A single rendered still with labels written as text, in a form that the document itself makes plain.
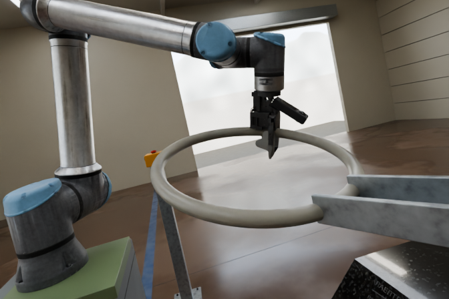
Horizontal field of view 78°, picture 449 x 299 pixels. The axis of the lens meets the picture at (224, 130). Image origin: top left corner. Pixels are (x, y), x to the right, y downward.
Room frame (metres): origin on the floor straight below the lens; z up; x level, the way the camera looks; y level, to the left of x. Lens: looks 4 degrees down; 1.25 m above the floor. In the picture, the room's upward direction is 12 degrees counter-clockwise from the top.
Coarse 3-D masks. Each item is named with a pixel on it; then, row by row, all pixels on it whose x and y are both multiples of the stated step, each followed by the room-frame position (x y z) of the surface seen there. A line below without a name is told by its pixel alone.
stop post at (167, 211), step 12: (144, 156) 1.83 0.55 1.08; (156, 192) 1.85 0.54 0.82; (168, 204) 1.85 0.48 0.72; (168, 216) 1.85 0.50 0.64; (168, 228) 1.85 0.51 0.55; (168, 240) 1.85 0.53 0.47; (180, 240) 1.93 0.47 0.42; (180, 252) 1.85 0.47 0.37; (180, 264) 1.85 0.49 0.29; (180, 276) 1.85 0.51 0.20; (180, 288) 1.85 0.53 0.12
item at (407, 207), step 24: (360, 192) 0.50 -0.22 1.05; (384, 192) 0.47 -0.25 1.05; (408, 192) 0.44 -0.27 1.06; (432, 192) 0.41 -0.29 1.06; (336, 216) 0.43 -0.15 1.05; (360, 216) 0.39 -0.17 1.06; (384, 216) 0.36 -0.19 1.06; (408, 216) 0.34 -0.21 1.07; (432, 216) 0.32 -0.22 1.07; (432, 240) 0.32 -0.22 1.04
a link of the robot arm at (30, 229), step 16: (16, 192) 0.79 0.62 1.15; (32, 192) 0.76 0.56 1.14; (48, 192) 0.79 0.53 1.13; (64, 192) 0.85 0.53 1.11; (16, 208) 0.74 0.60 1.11; (32, 208) 0.75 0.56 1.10; (48, 208) 0.78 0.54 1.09; (64, 208) 0.82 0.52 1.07; (80, 208) 0.88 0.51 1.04; (16, 224) 0.74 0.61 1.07; (32, 224) 0.75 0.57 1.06; (48, 224) 0.77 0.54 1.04; (64, 224) 0.81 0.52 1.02; (16, 240) 0.75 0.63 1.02; (32, 240) 0.75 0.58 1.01; (48, 240) 0.76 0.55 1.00
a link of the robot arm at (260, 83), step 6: (258, 78) 0.81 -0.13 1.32; (264, 78) 0.80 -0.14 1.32; (270, 78) 0.79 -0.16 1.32; (276, 78) 0.79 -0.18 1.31; (282, 78) 0.81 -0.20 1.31; (258, 84) 0.82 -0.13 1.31; (264, 84) 0.80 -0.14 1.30; (270, 84) 0.80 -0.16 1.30; (276, 84) 0.80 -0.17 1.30; (282, 84) 0.81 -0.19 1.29; (258, 90) 0.82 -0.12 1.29; (264, 90) 0.81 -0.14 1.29; (270, 90) 0.80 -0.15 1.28; (276, 90) 0.80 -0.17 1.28
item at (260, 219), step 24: (192, 144) 0.81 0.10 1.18; (312, 144) 0.78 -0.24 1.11; (336, 144) 0.72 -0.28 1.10; (360, 168) 0.58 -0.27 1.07; (168, 192) 0.51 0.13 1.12; (192, 216) 0.47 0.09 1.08; (216, 216) 0.45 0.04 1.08; (240, 216) 0.44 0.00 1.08; (264, 216) 0.43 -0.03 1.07; (288, 216) 0.43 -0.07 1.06; (312, 216) 0.44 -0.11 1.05
